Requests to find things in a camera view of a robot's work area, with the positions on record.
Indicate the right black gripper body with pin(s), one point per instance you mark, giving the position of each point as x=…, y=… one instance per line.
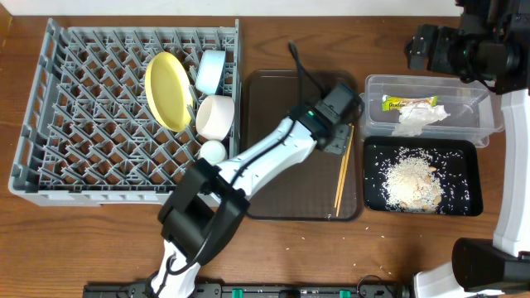
x=450, y=51

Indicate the wooden chopstick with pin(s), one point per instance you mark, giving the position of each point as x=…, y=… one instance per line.
x=348, y=151
x=341, y=179

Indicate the yellow green snack wrapper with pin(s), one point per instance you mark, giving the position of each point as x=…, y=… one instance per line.
x=390, y=103

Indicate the white napkin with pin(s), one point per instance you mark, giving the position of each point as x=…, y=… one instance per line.
x=415, y=116

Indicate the white paper cup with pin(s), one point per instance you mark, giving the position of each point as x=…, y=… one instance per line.
x=213, y=151

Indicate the light blue bowl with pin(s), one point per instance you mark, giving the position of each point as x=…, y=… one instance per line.
x=210, y=71

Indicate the yellow round plate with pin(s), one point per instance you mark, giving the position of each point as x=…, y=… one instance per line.
x=167, y=88

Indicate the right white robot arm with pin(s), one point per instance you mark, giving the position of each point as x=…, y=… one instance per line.
x=491, y=47

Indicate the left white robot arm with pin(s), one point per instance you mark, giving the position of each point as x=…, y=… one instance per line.
x=205, y=210

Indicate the clear plastic waste bin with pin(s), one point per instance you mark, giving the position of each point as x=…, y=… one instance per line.
x=474, y=113

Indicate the brown serving tray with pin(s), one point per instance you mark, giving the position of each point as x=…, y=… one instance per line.
x=307, y=190

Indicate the spilled rice pile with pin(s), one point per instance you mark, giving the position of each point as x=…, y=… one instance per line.
x=419, y=180

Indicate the black plastic tray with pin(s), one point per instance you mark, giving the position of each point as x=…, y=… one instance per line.
x=470, y=154

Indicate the grey plastic dish rack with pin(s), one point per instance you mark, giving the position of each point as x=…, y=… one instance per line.
x=88, y=136

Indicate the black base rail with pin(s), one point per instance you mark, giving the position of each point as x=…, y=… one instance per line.
x=371, y=290

